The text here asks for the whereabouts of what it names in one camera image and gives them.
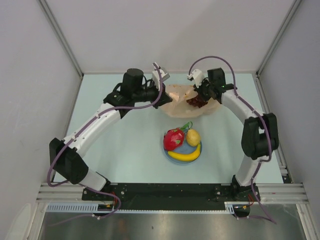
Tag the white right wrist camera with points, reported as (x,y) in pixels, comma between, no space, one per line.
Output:
(197,76)

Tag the dark red fake grapes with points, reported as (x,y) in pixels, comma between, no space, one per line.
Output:
(197,102)

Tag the translucent orange plastic bag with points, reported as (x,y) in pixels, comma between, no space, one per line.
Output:
(179,108)

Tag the red fake dragon fruit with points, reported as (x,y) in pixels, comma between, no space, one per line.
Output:
(175,137)

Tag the aluminium frame rail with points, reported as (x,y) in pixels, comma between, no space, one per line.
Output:
(270,193)

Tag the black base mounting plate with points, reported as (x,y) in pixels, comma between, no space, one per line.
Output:
(142,194)

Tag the yellow fake lemon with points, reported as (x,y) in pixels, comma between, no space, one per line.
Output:
(193,138)

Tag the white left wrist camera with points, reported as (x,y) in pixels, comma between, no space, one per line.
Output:
(159,75)

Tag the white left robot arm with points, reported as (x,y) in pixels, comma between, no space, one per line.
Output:
(66,155)

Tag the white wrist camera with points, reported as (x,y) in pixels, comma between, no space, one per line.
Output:
(197,76)
(159,75)

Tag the blue plate with bear print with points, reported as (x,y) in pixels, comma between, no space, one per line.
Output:
(185,157)

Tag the yellow fake banana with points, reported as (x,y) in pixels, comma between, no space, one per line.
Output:
(186,154)

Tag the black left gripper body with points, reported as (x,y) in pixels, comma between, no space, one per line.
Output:
(152,94)

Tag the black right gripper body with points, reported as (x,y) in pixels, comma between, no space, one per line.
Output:
(204,90)

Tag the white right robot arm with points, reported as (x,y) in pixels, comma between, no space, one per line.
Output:
(259,135)

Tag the white slotted cable duct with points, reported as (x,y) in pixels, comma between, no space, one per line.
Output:
(103,207)

